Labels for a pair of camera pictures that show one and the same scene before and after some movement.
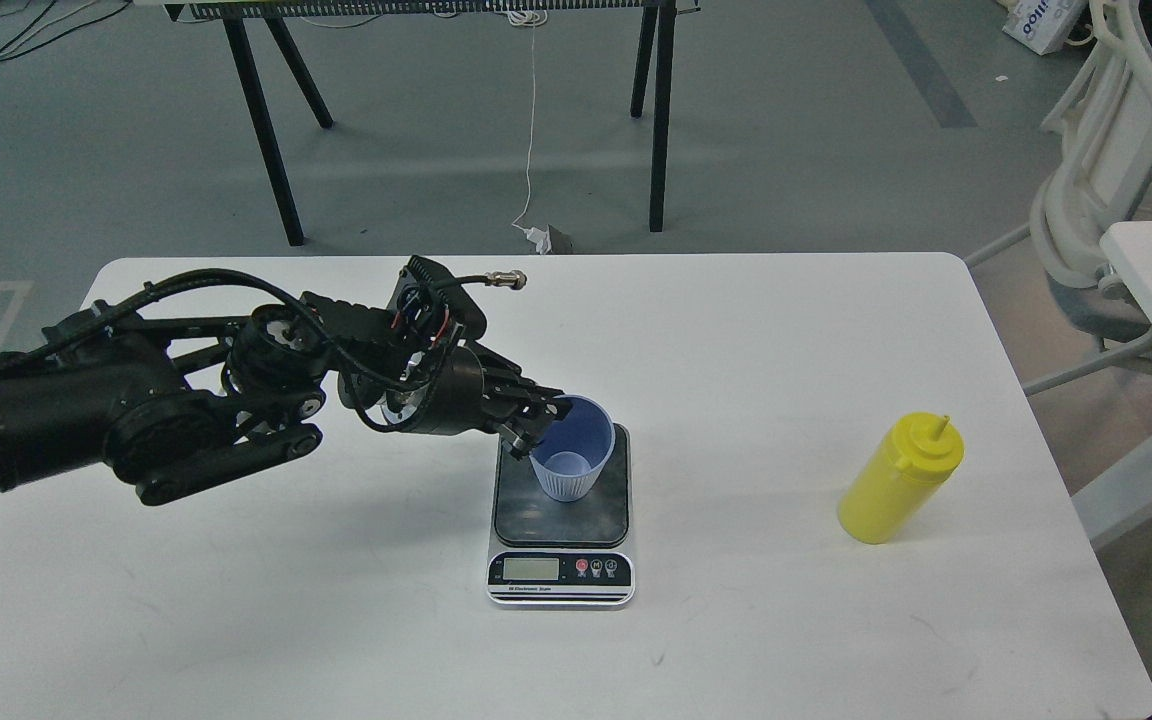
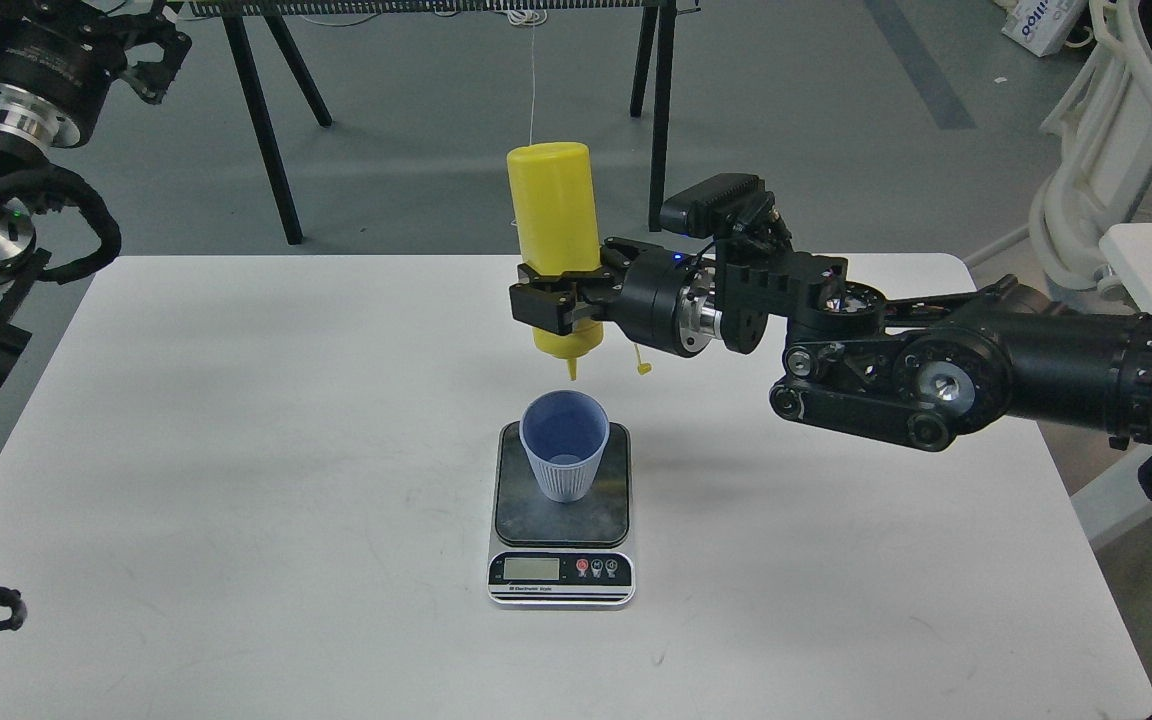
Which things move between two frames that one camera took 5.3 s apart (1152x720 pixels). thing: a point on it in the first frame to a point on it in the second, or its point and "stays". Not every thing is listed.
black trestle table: (232, 14) stays
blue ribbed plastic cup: (572, 459) stays
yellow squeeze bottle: (900, 479) to (555, 205)
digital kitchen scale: (550, 553) stays
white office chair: (1115, 114) stays
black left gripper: (459, 390) to (48, 69)
